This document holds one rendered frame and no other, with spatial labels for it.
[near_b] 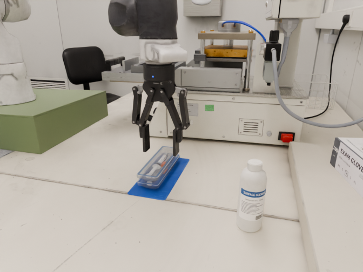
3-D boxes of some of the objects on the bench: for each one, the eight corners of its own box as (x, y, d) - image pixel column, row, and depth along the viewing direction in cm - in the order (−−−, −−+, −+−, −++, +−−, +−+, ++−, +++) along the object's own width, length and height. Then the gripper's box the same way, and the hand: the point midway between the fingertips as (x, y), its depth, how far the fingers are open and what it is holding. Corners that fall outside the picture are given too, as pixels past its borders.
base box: (286, 118, 124) (291, 79, 117) (300, 154, 90) (309, 101, 83) (168, 111, 134) (167, 74, 128) (141, 140, 100) (138, 93, 94)
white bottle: (234, 217, 60) (239, 156, 55) (257, 217, 60) (264, 156, 55) (238, 233, 56) (244, 168, 50) (263, 233, 56) (272, 168, 50)
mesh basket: (322, 97, 159) (327, 74, 155) (333, 110, 136) (338, 83, 131) (281, 95, 165) (284, 73, 160) (284, 107, 141) (288, 81, 136)
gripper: (204, 62, 67) (202, 151, 75) (127, 59, 72) (132, 142, 81) (196, 66, 60) (195, 163, 68) (112, 62, 66) (119, 153, 74)
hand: (160, 142), depth 74 cm, fingers open, 8 cm apart
